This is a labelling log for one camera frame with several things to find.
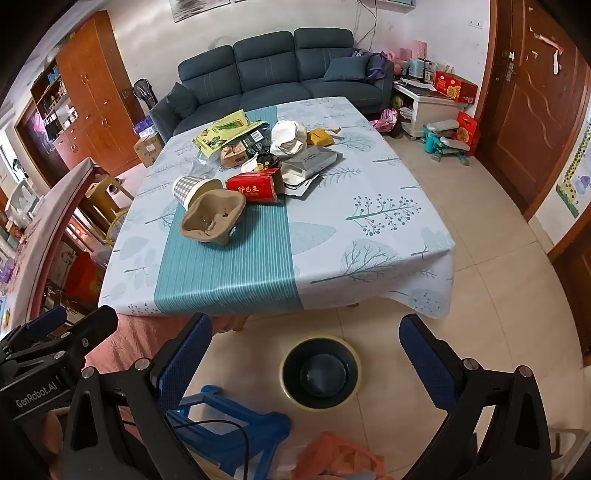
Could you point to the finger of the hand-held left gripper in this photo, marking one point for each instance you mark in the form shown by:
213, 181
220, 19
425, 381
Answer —
94, 323
46, 319

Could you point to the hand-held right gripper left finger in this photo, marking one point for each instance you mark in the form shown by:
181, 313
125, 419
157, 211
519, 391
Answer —
184, 355

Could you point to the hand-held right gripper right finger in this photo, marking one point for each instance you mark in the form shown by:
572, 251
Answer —
429, 360

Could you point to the black trash bin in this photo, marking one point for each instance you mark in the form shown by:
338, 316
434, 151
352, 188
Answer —
323, 374

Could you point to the yellow green snack bag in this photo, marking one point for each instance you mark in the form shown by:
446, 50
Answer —
219, 131

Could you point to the grey cardboard box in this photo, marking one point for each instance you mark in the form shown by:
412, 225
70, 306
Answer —
309, 161

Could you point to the pink cloth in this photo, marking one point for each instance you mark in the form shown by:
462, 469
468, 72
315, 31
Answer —
129, 337

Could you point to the red plastic basin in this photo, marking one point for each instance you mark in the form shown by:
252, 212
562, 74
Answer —
83, 277

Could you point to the blue plastic stool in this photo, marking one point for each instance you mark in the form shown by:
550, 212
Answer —
258, 424

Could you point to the yellow plastic stool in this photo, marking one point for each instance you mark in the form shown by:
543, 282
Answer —
101, 198

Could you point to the orange plastic bag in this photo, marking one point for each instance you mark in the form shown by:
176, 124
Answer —
332, 454

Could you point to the brown pulp cup holder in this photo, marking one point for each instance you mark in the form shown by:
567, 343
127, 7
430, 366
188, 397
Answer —
207, 221

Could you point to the grey plastic stool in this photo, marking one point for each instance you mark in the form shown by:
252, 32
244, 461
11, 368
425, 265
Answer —
568, 443

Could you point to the checked paper cup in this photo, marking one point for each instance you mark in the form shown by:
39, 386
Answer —
189, 191

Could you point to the plain brown wooden door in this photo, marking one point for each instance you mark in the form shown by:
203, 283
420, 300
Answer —
577, 286

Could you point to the red cardboard box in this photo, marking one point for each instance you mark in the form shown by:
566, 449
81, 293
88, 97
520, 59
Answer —
251, 189

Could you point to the small brown cardboard box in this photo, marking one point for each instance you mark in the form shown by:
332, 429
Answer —
235, 154

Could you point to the teal stepper machine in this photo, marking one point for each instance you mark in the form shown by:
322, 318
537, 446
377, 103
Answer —
443, 138

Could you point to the dark blue carton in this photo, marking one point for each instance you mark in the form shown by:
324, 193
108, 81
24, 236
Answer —
254, 136

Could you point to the red gift box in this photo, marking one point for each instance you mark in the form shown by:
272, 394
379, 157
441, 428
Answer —
455, 85
466, 131

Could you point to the black standing fan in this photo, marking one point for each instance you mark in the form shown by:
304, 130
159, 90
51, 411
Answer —
144, 92

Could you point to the wooden cabinet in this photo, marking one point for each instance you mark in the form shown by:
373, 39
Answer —
92, 83

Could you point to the dark blue sofa pillow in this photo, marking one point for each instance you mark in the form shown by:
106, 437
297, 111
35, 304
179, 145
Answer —
182, 99
346, 69

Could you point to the white paper bag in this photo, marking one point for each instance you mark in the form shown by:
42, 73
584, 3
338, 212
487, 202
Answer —
286, 136

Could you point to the pink bag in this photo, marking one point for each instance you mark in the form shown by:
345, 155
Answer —
385, 120

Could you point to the orange paper bag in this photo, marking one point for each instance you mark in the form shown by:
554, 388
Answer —
318, 137

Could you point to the white side table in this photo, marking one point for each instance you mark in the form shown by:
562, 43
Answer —
434, 108

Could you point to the brown door with stickers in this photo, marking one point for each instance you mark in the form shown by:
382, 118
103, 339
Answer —
531, 115

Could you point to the light blue appliance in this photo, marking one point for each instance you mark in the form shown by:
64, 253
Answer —
418, 68

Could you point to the purple backpack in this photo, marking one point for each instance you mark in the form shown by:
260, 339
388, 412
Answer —
376, 64

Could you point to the dark blue fabric sofa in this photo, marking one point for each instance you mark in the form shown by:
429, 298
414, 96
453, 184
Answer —
268, 64

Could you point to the air conditioner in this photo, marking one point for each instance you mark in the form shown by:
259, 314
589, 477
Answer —
395, 3

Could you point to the giraffe wall poster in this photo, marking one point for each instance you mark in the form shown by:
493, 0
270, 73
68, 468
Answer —
575, 180

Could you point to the wall picture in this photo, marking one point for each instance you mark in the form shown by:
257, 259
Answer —
198, 9

